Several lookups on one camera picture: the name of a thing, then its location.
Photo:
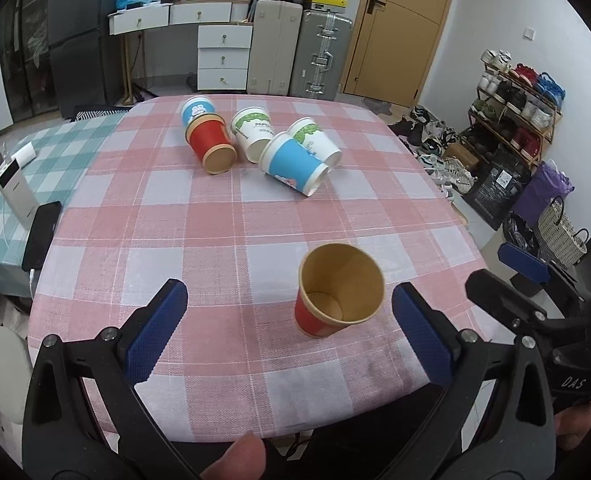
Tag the black glass cabinet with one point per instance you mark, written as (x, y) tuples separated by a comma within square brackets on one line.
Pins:
[(24, 57)]

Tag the person's right hand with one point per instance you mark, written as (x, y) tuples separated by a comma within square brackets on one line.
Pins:
[(572, 426)]

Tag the lying red paper cup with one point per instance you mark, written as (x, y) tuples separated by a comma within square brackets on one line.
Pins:
[(208, 137)]

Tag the wooden door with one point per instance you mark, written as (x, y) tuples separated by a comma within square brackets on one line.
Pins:
[(392, 48)]

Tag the person's left hand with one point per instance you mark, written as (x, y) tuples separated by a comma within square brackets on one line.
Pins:
[(245, 459)]

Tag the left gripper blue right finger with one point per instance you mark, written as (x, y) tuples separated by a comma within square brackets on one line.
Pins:
[(494, 416)]

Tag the red kraft paper cup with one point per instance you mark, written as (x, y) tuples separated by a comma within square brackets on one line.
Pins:
[(338, 286)]

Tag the pink plaid tablecloth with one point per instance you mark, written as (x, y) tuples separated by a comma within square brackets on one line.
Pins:
[(146, 211)]

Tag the shoe rack with shoes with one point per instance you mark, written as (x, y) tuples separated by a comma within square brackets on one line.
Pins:
[(517, 108)]

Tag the green leaf cup right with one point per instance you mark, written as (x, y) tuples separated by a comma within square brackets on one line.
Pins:
[(315, 140)]

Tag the small blue paper cup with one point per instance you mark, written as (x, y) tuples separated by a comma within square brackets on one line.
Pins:
[(195, 107)]

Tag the black smartphone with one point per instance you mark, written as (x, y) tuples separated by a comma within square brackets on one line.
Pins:
[(41, 235)]

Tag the green leaf cup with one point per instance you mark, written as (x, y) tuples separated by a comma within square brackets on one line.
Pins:
[(253, 130), (315, 140)]

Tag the purple bag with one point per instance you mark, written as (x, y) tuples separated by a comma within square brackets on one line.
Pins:
[(547, 183)]

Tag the teal plaid tablecloth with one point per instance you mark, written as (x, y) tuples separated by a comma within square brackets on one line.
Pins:
[(63, 155)]

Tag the white power bank box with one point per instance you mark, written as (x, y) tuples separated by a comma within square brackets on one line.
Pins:
[(17, 193)]

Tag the dark grey refrigerator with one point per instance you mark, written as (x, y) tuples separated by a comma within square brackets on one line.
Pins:
[(85, 59)]

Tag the white drawer desk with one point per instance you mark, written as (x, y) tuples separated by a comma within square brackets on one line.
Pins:
[(213, 35)]

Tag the green leaf cup left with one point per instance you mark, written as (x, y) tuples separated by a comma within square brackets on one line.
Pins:
[(253, 130)]

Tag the woven basket bag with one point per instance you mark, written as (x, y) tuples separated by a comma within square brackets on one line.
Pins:
[(564, 242)]

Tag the silver grey suitcase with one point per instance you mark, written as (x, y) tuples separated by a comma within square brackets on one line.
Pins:
[(321, 51)]

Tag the large blue paper cup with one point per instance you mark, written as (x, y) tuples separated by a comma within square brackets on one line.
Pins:
[(286, 160)]

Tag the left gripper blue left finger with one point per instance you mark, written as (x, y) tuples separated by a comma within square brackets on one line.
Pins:
[(84, 418)]

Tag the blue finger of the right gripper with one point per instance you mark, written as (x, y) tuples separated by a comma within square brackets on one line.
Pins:
[(524, 263), (504, 303)]

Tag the beige suitcase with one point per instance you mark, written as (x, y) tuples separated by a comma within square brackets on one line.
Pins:
[(276, 27)]

